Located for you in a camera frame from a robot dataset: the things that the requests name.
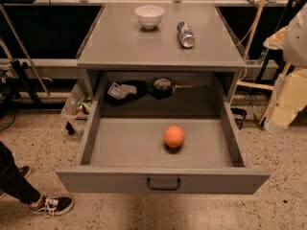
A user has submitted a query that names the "orange fruit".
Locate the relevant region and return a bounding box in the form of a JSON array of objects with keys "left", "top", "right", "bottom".
[{"left": 163, "top": 126, "right": 185, "bottom": 149}]

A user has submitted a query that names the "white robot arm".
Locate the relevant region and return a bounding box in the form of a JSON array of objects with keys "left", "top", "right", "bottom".
[{"left": 283, "top": 4, "right": 307, "bottom": 68}]

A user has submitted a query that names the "grey open top drawer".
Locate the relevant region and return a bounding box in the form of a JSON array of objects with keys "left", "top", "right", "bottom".
[{"left": 56, "top": 98, "right": 270, "bottom": 194}]

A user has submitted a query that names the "grey cabinet counter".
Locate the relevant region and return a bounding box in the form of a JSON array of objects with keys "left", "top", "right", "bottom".
[{"left": 78, "top": 2, "right": 244, "bottom": 117}]

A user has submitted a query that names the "black tape roll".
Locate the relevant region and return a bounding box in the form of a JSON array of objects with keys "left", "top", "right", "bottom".
[{"left": 153, "top": 78, "right": 173, "bottom": 100}]

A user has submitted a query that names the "black cloth with packet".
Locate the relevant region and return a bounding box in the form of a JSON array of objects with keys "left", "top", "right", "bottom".
[{"left": 105, "top": 80, "right": 148, "bottom": 106}]

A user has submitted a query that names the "silver blue soda can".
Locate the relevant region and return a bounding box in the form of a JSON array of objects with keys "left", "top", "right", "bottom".
[{"left": 177, "top": 21, "right": 195, "bottom": 48}]

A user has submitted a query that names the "white ceramic bowl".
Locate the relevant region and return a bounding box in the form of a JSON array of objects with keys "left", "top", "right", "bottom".
[{"left": 135, "top": 6, "right": 164, "bottom": 29}]

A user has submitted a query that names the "black white sneaker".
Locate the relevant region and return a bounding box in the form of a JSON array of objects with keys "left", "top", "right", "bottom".
[{"left": 29, "top": 195, "right": 74, "bottom": 218}]

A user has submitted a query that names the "black trouser leg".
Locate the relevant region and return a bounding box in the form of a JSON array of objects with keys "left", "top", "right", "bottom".
[{"left": 0, "top": 142, "right": 40, "bottom": 204}]

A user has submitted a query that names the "black drawer handle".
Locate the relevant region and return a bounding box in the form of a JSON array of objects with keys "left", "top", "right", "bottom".
[{"left": 147, "top": 177, "right": 181, "bottom": 191}]

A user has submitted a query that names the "wooden frame stand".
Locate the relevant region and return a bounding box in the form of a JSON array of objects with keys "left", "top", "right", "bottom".
[{"left": 228, "top": 0, "right": 293, "bottom": 127}]

